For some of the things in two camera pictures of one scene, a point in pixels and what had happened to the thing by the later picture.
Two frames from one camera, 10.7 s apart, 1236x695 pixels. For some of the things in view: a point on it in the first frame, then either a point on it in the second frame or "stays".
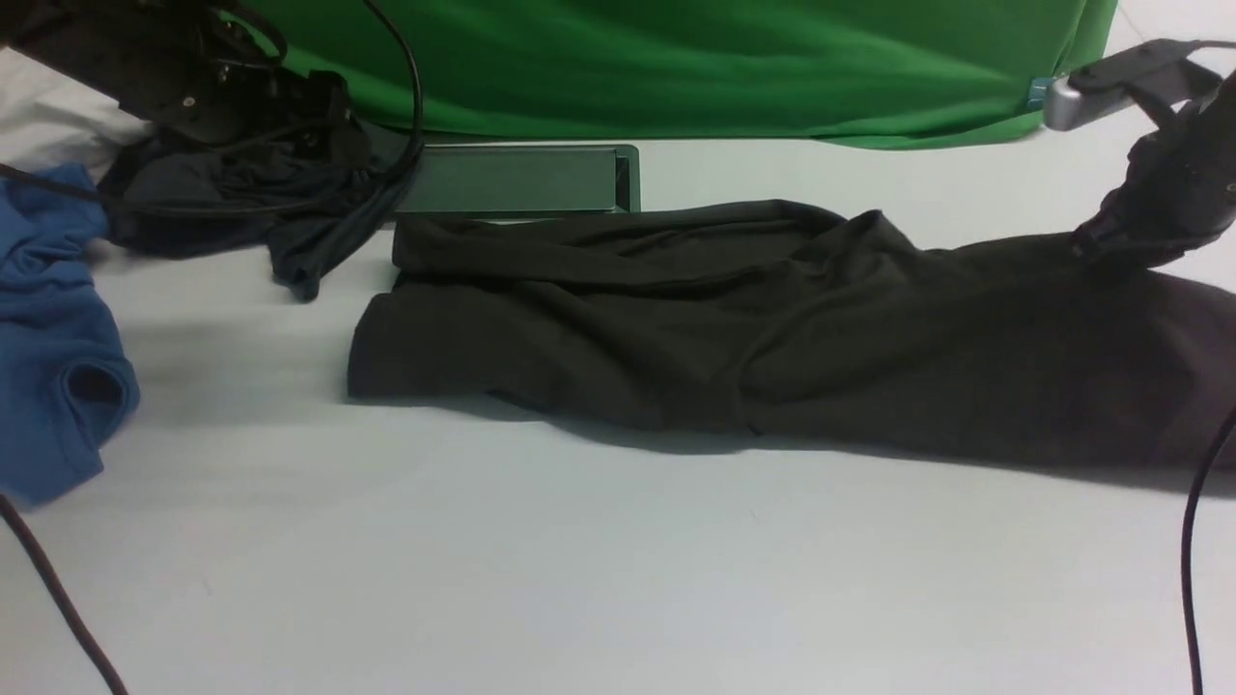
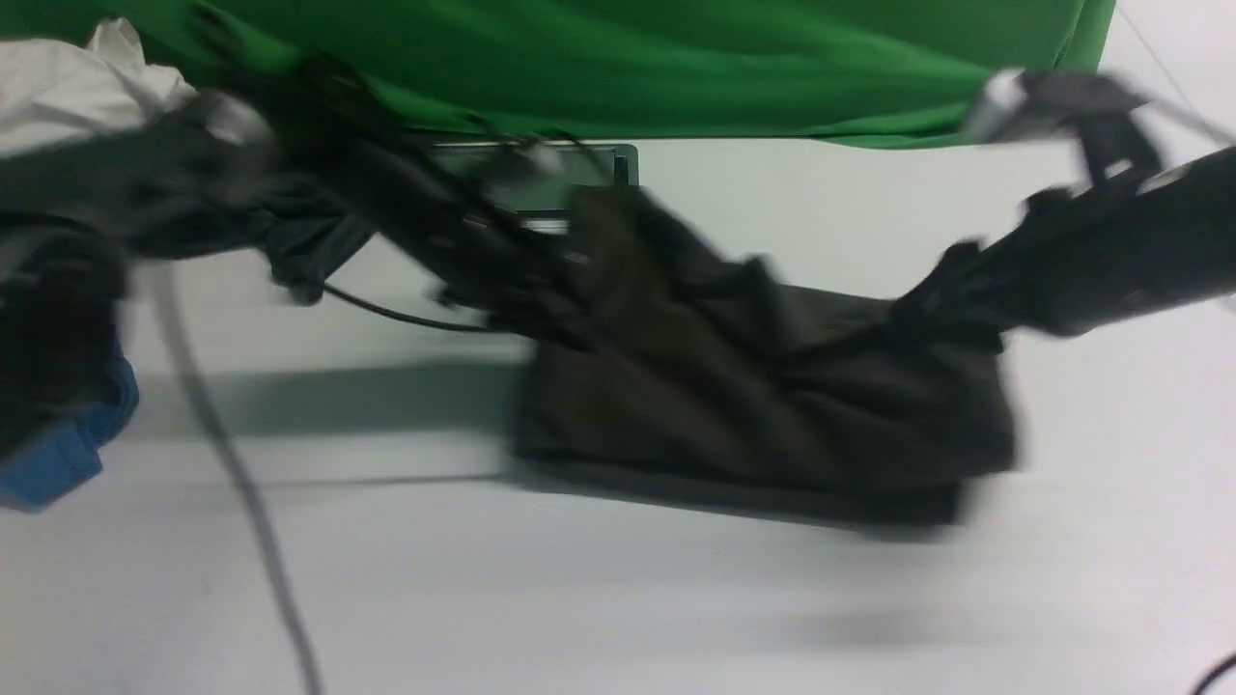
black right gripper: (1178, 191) → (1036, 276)
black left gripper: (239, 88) → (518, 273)
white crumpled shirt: (49, 121) stays
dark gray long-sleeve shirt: (800, 317) → (696, 372)
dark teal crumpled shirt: (305, 208) stays
